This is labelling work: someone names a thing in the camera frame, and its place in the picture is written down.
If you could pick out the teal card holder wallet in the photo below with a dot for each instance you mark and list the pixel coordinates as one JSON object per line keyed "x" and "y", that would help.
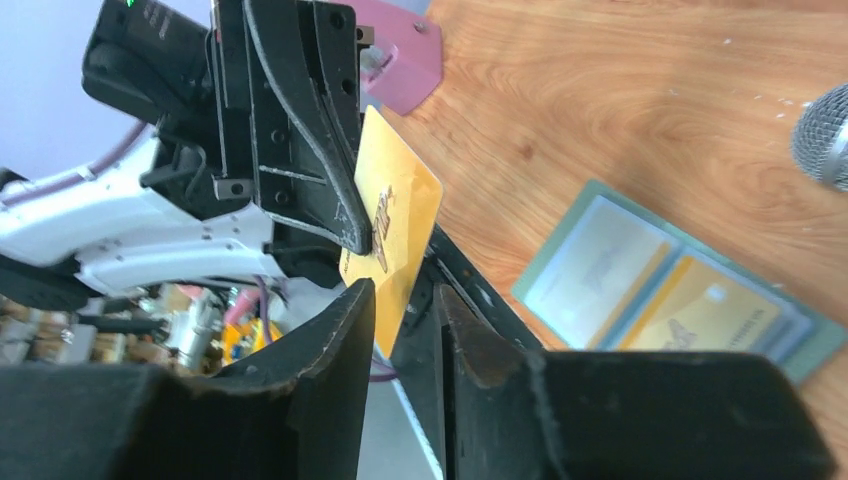
{"x": 615, "y": 276}

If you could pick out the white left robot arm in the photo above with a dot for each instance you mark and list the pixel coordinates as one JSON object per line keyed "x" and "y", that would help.
{"x": 95, "y": 231}

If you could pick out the black handheld microphone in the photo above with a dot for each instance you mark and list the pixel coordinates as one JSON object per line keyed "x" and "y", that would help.
{"x": 818, "y": 142}

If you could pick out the gold VIP card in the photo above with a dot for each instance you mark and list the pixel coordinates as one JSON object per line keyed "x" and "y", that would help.
{"x": 402, "y": 197}

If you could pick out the pink metronome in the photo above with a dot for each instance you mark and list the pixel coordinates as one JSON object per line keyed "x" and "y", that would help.
{"x": 406, "y": 58}

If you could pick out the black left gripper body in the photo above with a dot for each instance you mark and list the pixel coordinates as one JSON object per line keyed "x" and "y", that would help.
{"x": 191, "y": 83}

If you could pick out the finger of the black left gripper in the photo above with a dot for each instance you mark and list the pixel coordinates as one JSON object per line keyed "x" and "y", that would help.
{"x": 303, "y": 67}

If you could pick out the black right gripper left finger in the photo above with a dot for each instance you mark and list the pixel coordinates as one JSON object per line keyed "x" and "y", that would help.
{"x": 292, "y": 410}

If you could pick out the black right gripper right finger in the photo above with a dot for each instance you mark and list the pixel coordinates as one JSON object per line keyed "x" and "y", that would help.
{"x": 538, "y": 414}

